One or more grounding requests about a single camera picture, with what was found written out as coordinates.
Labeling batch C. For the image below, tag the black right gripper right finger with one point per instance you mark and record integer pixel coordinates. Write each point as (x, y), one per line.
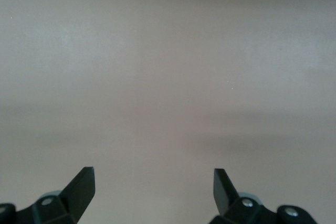
(224, 195)

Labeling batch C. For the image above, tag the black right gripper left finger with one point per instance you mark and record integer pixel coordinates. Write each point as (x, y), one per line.
(78, 195)

